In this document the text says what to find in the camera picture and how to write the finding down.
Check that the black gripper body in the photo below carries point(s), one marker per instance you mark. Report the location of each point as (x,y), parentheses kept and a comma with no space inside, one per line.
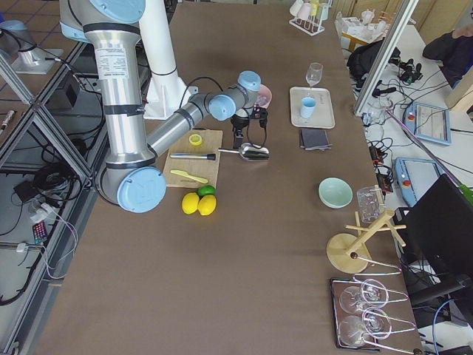
(239,123)

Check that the yellow lemon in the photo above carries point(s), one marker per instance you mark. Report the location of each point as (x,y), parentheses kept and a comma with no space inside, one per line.
(190,202)
(207,205)

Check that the half lemon slice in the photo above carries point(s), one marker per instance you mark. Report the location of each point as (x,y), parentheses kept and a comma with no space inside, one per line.
(195,139)

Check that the wooden mug tree stand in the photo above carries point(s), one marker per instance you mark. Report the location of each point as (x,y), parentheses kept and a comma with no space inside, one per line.
(349,253)

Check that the yellow lemon left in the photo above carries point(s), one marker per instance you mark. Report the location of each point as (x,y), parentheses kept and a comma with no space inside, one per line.
(190,202)

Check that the yellow lemon right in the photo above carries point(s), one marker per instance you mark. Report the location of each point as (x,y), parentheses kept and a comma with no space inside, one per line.
(207,205)

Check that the black monitor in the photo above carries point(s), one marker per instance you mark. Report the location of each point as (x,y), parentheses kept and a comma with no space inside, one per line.
(439,231)

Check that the aluminium frame post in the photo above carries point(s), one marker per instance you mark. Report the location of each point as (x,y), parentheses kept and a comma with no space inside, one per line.
(390,41)

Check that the blue teach pendant far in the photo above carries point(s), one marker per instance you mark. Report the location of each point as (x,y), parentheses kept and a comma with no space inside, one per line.
(429,123)

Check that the clear ice cubes pile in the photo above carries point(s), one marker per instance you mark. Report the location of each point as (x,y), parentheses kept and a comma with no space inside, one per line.
(261,101)

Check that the black tray with glasses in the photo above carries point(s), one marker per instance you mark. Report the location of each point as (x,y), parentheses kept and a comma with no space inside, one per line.
(336,287)

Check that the steel muddler black tip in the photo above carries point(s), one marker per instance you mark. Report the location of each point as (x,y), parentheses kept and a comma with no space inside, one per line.
(189,156)

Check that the clear wine glass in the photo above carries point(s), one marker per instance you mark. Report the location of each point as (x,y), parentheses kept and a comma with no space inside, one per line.
(314,74)

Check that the green lime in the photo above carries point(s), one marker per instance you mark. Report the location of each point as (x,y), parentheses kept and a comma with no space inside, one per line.
(206,190)

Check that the pink cup in rack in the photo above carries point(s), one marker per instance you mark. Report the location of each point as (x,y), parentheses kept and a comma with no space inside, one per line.
(301,9)

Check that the cream serving tray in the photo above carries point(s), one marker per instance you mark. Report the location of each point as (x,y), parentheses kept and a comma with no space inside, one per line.
(322,117)

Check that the silver metal ice scoop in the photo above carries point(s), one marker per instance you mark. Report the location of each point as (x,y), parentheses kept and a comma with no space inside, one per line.
(249,152)

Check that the upside-down wine glass lower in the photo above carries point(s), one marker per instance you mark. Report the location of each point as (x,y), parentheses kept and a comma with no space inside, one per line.
(369,328)

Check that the upside-down wine glass upper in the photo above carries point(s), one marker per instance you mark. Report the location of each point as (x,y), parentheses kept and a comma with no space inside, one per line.
(361,295)

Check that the white wire cup rack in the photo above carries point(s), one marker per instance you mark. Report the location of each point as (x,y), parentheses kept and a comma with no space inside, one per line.
(313,25)

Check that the grey folded cloth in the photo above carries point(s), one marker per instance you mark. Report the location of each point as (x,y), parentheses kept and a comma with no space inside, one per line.
(313,139)

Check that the blue teach pendant near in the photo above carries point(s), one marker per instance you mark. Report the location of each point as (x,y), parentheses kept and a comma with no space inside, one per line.
(415,176)

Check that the blue teach pendant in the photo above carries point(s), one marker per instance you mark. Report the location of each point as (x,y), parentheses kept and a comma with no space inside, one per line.
(415,176)
(429,123)

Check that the wooden cutting board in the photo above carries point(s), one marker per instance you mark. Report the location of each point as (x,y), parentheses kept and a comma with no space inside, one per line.
(203,168)

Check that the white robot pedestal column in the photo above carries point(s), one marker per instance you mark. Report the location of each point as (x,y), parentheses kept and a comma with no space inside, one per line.
(167,91)

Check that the upside-down wine glass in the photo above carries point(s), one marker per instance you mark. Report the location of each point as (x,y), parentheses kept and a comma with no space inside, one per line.
(369,328)
(361,295)

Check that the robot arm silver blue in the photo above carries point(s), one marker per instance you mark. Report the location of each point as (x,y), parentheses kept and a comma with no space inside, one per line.
(131,179)

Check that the black backpack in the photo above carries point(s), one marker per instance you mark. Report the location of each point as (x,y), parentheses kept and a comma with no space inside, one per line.
(361,61)

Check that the pink bowl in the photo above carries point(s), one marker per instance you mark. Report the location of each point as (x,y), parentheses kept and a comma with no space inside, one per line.
(264,90)

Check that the light blue cup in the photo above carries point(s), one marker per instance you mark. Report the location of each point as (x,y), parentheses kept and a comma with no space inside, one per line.
(308,105)

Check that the mint green bowl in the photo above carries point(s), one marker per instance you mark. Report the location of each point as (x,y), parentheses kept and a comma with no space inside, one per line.
(335,193)

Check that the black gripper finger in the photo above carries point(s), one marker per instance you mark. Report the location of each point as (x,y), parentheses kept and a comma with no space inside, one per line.
(238,139)

